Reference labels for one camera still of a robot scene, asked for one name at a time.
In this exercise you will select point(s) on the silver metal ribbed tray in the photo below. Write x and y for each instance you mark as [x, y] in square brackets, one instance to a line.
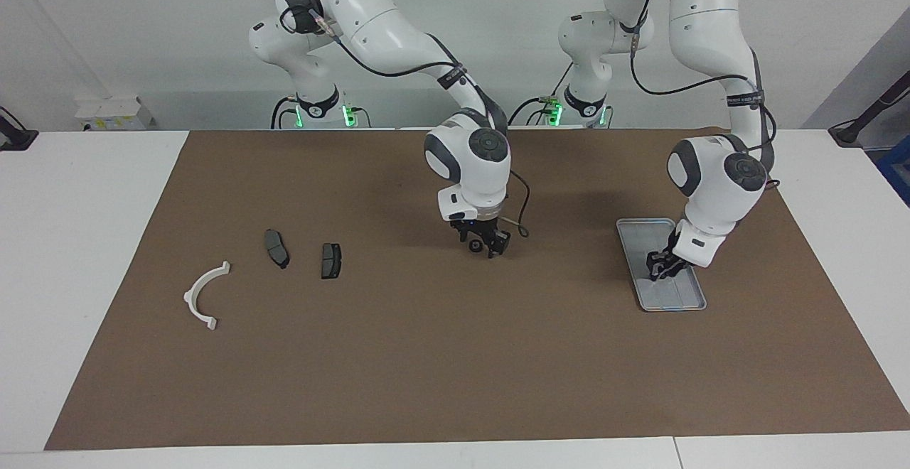
[640, 241]

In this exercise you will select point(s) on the white power strip box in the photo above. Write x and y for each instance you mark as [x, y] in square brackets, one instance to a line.
[114, 114]

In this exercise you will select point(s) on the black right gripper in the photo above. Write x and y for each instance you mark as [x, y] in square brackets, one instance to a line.
[478, 227]

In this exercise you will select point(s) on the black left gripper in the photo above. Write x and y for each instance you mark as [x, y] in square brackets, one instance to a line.
[675, 247]

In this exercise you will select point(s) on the brown table mat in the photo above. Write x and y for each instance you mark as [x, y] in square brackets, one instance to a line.
[455, 355]

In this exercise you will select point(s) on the dark elongated brake pad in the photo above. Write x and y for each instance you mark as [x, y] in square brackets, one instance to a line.
[277, 249]

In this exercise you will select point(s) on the dark rectangular brake pad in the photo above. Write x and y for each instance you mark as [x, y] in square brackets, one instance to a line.
[330, 261]

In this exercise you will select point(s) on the blue crate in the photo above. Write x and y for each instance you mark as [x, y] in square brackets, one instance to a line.
[897, 170]

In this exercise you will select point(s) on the black table clamp mount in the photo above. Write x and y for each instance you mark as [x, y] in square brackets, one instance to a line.
[14, 135]

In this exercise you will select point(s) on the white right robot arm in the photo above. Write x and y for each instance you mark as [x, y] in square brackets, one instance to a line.
[466, 163]

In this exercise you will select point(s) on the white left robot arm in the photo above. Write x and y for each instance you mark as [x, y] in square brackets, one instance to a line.
[718, 192]

